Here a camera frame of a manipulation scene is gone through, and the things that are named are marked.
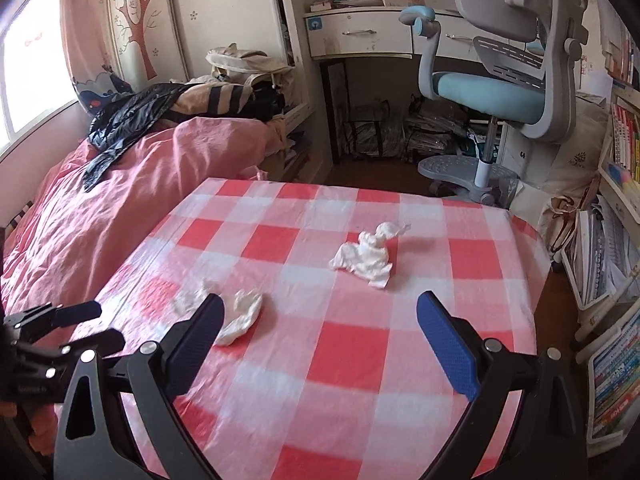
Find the black shiny jacket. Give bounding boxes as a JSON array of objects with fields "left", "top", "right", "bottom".
[{"left": 82, "top": 82, "right": 191, "bottom": 193}]

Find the cream tote with tree print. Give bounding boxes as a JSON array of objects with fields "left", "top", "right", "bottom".
[{"left": 510, "top": 95, "right": 613, "bottom": 216}]

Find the wardrobe with tree decoration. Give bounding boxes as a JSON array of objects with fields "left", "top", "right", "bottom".
[{"left": 107, "top": 0, "right": 286, "bottom": 83}]

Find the white shelf unit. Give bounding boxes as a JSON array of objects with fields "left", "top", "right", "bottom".
[{"left": 270, "top": 0, "right": 321, "bottom": 183}]

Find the white desk with drawers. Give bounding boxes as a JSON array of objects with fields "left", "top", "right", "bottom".
[{"left": 302, "top": 2, "right": 546, "bottom": 63}]

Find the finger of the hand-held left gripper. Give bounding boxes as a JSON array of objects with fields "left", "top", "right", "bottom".
[
  {"left": 15, "top": 329, "right": 126, "bottom": 370},
  {"left": 2, "top": 301, "right": 103, "bottom": 333}
]

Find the small white cabinet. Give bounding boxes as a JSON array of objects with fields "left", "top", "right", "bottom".
[{"left": 500, "top": 125, "right": 541, "bottom": 196}]

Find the bag with red handles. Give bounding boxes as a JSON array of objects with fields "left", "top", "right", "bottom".
[{"left": 547, "top": 192, "right": 596, "bottom": 261}]

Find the window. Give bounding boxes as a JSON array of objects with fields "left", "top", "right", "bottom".
[{"left": 0, "top": 0, "right": 81, "bottom": 153}]

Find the clear storage bag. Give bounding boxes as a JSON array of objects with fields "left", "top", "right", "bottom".
[
  {"left": 402, "top": 97, "right": 483, "bottom": 163},
  {"left": 342, "top": 100, "right": 401, "bottom": 161}
]

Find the cream canvas bag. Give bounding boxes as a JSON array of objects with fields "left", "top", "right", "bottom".
[{"left": 206, "top": 44, "right": 296, "bottom": 86}]

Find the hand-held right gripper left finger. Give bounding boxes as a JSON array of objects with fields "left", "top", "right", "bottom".
[{"left": 52, "top": 292, "right": 226, "bottom": 480}]

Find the pink printed curtain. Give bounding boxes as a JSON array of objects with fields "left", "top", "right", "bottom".
[{"left": 60, "top": 0, "right": 136, "bottom": 113}]

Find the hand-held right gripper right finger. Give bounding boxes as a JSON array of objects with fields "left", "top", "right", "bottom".
[{"left": 416, "top": 290, "right": 588, "bottom": 480}]

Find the stack of colourful books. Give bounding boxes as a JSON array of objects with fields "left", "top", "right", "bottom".
[{"left": 587, "top": 305, "right": 640, "bottom": 441}]

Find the white book rack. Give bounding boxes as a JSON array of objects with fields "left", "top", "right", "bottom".
[{"left": 560, "top": 85, "right": 640, "bottom": 456}]

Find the row of upright books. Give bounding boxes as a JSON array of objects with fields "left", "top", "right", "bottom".
[{"left": 611, "top": 102, "right": 640, "bottom": 183}]

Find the bundle of booklets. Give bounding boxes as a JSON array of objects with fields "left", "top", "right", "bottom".
[{"left": 562, "top": 195, "right": 640, "bottom": 308}]

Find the grey blue desk chair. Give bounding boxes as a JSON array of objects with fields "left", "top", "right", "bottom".
[{"left": 399, "top": 0, "right": 591, "bottom": 207}]

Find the striped beige cloth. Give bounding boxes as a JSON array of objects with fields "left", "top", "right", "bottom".
[{"left": 172, "top": 77, "right": 286, "bottom": 123}]

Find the black picture frame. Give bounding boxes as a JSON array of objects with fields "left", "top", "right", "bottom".
[{"left": 321, "top": 57, "right": 351, "bottom": 165}]

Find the red white checkered tablecloth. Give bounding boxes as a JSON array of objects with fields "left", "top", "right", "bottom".
[{"left": 67, "top": 177, "right": 551, "bottom": 480}]

